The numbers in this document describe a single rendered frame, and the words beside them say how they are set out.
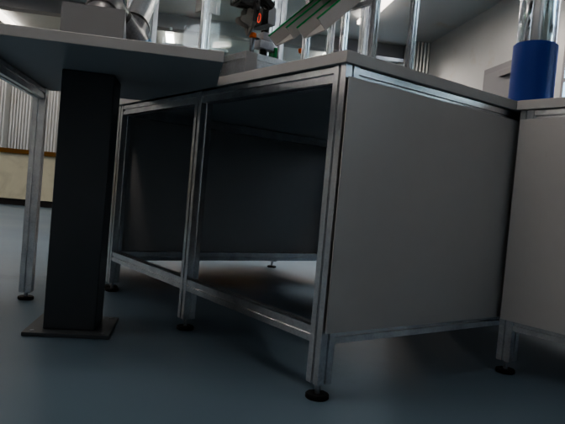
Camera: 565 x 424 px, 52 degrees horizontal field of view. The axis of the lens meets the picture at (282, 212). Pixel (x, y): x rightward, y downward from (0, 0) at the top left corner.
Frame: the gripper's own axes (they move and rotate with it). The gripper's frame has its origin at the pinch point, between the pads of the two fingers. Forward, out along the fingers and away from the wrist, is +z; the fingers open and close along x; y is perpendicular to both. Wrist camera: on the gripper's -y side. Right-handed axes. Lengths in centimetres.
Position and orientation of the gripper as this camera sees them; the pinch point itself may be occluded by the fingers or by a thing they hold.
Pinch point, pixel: (250, 32)
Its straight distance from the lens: 218.3
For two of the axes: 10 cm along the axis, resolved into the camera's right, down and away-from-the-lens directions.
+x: 6.0, 0.8, -8.0
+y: -8.0, -0.5, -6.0
